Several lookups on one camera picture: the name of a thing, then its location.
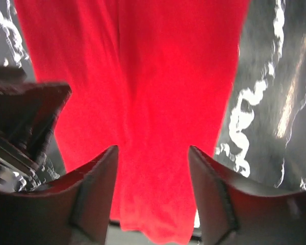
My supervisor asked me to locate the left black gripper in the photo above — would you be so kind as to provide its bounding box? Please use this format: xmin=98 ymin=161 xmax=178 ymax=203
xmin=0 ymin=66 xmax=71 ymax=165

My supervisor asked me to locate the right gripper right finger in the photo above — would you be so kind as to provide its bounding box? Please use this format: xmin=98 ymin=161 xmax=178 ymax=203
xmin=188 ymin=146 xmax=306 ymax=244

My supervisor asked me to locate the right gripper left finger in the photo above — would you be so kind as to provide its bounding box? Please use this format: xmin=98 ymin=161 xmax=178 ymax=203
xmin=0 ymin=145 xmax=119 ymax=244

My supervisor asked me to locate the red t shirt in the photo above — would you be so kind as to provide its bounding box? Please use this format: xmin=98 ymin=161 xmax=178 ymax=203
xmin=15 ymin=1 xmax=249 ymax=244

